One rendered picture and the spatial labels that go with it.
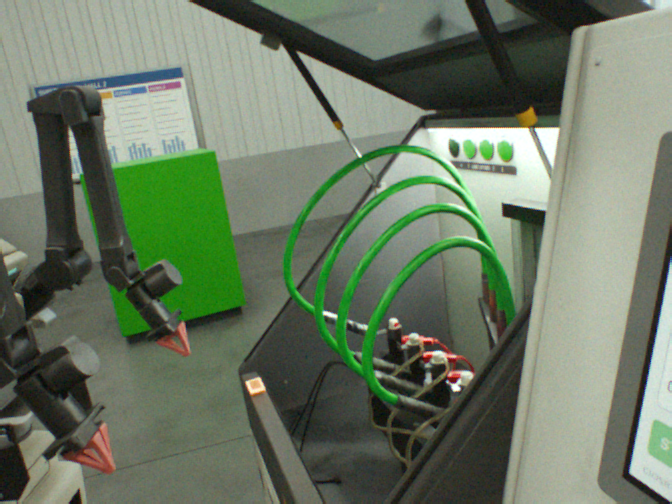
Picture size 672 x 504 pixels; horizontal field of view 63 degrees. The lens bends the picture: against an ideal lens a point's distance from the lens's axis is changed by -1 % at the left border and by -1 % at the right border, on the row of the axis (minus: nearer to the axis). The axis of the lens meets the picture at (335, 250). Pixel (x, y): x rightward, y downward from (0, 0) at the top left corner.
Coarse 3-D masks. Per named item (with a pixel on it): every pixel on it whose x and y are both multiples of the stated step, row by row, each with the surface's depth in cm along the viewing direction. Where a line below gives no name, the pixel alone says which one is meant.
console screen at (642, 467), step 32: (640, 256) 49; (640, 288) 49; (640, 320) 49; (640, 352) 49; (640, 384) 49; (608, 416) 53; (640, 416) 49; (608, 448) 52; (640, 448) 49; (608, 480) 52; (640, 480) 49
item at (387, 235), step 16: (432, 208) 78; (448, 208) 79; (464, 208) 80; (400, 224) 77; (480, 224) 81; (384, 240) 77; (368, 256) 76; (352, 288) 76; (496, 288) 85; (336, 336) 78; (352, 368) 79; (384, 384) 81; (400, 384) 82; (416, 384) 84
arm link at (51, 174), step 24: (48, 96) 112; (96, 96) 117; (48, 120) 114; (48, 144) 116; (48, 168) 118; (48, 192) 119; (72, 192) 122; (48, 216) 120; (72, 216) 122; (48, 240) 121; (72, 240) 123; (48, 264) 121; (72, 264) 122; (48, 288) 122
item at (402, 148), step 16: (400, 144) 93; (352, 160) 91; (368, 160) 91; (336, 176) 89; (320, 192) 89; (304, 208) 89; (288, 240) 89; (480, 240) 101; (288, 256) 89; (480, 256) 103; (288, 272) 90; (288, 288) 91; (304, 304) 92
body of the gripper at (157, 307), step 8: (152, 304) 125; (160, 304) 127; (144, 312) 125; (152, 312) 125; (160, 312) 126; (168, 312) 128; (176, 312) 131; (144, 320) 127; (152, 320) 126; (160, 320) 126; (168, 320) 126; (152, 328) 127; (160, 328) 124; (168, 328) 124; (152, 336) 124
